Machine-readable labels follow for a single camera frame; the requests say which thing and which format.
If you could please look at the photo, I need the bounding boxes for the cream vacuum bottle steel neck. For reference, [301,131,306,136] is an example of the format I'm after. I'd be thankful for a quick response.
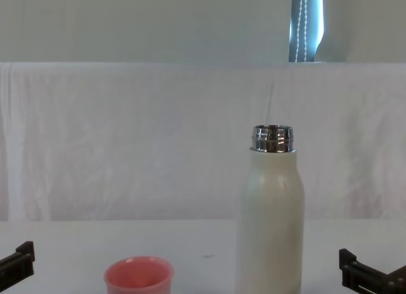
[235,124,306,294]

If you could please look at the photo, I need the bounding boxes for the pink plastic cup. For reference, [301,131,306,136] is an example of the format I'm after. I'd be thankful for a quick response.
[103,255,174,294]

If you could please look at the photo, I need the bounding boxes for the white table cloth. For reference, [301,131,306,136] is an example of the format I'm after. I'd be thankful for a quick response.
[0,218,406,294]

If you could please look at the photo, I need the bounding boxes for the white draped backdrop cloth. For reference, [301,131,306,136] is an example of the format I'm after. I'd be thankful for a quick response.
[0,61,406,224]

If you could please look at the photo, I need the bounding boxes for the pale background curtain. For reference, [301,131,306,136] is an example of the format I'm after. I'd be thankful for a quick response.
[0,0,406,65]

